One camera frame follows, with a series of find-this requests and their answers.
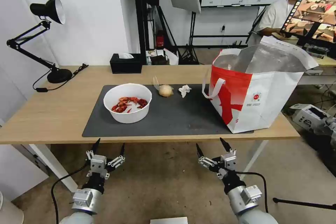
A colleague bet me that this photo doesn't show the white drawer cabinet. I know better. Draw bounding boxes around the white drawer cabinet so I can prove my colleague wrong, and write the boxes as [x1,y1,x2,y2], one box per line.
[0,144,50,201]

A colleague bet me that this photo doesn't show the person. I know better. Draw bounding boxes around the person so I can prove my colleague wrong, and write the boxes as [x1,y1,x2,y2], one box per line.
[258,0,320,37]

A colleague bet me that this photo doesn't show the dark grey table mat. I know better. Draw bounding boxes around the dark grey table mat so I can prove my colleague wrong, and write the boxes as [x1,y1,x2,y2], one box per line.
[82,84,254,138]

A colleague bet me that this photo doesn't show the white robot front shell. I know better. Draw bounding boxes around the white robot front shell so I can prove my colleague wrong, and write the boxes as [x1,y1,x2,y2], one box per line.
[150,217,188,224]

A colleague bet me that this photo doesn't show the red fire extinguisher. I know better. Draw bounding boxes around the red fire extinguisher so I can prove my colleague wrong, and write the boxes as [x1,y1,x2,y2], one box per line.
[156,30,166,49]

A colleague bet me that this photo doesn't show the black tissue box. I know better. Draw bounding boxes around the black tissue box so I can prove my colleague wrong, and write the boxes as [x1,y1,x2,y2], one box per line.
[110,52,142,74]

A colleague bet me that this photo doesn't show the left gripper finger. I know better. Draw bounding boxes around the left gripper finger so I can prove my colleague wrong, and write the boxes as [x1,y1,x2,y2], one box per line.
[85,138,101,160]
[106,143,126,169]

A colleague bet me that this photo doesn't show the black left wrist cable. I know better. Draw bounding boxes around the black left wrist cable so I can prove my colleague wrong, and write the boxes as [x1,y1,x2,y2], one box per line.
[50,160,91,224]

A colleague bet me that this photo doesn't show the red white takeout bag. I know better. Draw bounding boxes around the red white takeout bag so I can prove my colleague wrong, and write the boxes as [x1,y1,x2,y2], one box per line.
[201,36,320,134]

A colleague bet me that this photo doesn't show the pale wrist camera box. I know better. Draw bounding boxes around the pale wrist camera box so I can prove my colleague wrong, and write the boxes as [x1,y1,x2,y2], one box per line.
[90,154,107,176]
[220,153,238,170]

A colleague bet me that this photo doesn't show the crumpled white tissue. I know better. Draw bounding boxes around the crumpled white tissue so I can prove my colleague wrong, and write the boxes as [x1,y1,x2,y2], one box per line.
[178,84,193,98]

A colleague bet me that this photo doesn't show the computer monitor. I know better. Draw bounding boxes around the computer monitor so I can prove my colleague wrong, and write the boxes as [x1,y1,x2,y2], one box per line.
[279,0,336,43]

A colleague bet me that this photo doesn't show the black desk lamp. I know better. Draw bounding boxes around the black desk lamp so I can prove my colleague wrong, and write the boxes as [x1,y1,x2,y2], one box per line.
[6,0,73,84]

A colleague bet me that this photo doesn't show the black floor stand bar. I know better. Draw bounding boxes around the black floor stand bar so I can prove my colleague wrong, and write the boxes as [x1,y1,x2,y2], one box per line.
[272,197,336,207]

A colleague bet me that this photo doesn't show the tan bun in plastic wrap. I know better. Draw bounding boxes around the tan bun in plastic wrap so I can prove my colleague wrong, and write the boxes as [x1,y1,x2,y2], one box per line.
[153,76,174,98]

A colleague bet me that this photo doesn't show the black light stand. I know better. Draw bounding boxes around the black light stand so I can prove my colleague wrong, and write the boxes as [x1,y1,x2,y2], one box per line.
[181,11,204,66]

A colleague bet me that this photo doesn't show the white table leg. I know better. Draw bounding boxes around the white table leg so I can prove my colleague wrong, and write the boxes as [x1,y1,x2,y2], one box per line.
[29,144,78,194]
[242,140,269,175]

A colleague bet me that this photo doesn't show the black lamp cord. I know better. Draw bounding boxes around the black lamp cord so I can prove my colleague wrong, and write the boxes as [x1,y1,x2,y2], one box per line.
[33,63,89,93]

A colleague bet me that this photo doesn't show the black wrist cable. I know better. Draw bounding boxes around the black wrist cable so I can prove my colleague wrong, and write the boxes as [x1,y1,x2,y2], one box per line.
[50,160,91,224]
[232,171,269,214]

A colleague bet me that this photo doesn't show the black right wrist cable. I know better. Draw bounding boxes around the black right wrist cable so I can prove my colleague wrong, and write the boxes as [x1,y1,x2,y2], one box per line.
[232,171,269,214]

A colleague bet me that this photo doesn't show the white round takeout bowl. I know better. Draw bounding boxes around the white round takeout bowl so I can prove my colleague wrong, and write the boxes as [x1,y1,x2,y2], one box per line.
[103,83,153,124]

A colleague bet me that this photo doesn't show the black metal rack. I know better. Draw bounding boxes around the black metal rack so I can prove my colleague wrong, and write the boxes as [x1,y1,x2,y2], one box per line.
[133,0,161,66]

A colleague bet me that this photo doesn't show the white cardboard box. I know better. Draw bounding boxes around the white cardboard box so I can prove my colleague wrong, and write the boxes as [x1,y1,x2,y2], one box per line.
[292,104,332,132]

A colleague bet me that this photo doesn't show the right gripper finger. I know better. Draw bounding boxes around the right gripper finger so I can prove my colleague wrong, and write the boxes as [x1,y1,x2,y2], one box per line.
[220,138,238,156]
[196,143,221,171]

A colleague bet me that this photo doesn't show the red crayfish shells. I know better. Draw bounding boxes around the red crayfish shells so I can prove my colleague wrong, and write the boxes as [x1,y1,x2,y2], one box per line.
[111,97,148,113]

